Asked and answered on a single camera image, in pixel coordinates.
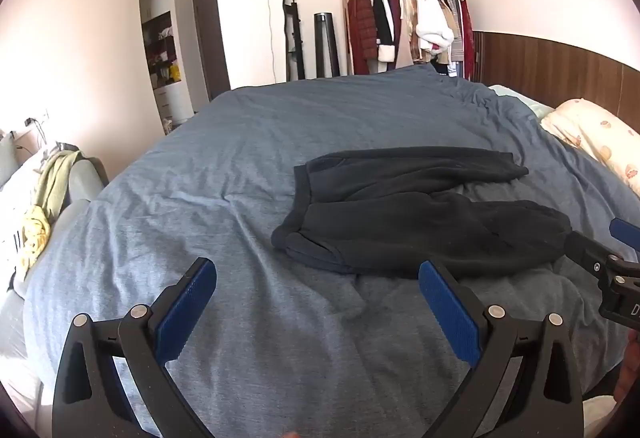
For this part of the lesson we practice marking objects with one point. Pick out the dark brown door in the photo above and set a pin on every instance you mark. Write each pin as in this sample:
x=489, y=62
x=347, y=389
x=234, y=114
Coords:
x=210, y=43

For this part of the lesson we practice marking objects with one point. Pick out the cream printed pillow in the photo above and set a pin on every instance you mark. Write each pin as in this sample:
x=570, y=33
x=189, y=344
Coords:
x=595, y=133

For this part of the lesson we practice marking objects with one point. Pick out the light green pillow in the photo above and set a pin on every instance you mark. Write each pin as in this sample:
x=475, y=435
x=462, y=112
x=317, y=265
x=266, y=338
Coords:
x=520, y=101

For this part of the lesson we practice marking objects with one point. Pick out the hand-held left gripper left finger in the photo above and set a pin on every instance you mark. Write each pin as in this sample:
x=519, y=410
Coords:
x=185, y=313

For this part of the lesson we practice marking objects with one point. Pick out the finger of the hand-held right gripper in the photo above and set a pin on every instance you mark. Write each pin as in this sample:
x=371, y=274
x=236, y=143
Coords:
x=585, y=250
x=627, y=233

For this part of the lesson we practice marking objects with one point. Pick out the arched wall shelf niche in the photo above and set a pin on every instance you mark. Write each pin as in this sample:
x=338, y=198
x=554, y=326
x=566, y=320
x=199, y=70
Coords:
x=165, y=48

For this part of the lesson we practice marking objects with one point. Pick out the black pants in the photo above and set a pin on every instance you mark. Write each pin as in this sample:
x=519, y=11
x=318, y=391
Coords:
x=425, y=228

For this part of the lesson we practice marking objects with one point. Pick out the person's right hand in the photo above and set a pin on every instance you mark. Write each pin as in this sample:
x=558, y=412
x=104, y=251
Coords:
x=631, y=368

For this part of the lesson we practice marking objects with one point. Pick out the black tower fan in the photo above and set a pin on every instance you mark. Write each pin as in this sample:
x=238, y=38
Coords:
x=326, y=43

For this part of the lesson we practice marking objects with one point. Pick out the yellow crumpled cloth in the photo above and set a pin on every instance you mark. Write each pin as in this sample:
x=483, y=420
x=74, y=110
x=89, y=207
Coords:
x=36, y=233

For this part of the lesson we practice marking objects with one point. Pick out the blue bed blanket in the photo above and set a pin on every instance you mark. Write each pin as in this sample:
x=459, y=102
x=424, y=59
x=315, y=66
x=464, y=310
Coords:
x=225, y=168

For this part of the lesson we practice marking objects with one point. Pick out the row of hanging clothes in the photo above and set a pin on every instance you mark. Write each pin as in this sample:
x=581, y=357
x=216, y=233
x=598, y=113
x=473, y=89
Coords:
x=362, y=18

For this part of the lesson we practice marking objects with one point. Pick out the brown wooden headboard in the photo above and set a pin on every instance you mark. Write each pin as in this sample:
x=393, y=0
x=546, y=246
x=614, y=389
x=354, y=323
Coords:
x=550, y=63

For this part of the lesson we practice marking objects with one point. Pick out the black coat stand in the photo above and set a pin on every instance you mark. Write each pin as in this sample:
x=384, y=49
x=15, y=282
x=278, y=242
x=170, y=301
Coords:
x=295, y=43

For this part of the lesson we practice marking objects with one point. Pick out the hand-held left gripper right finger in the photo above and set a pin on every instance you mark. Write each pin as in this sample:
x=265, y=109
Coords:
x=445, y=313

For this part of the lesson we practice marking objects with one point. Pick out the yellow-green cloth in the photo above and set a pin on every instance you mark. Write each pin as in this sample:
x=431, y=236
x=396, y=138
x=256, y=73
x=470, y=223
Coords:
x=55, y=183

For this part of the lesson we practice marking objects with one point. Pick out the light grey sofa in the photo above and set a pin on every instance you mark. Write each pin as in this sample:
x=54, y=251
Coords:
x=85, y=178

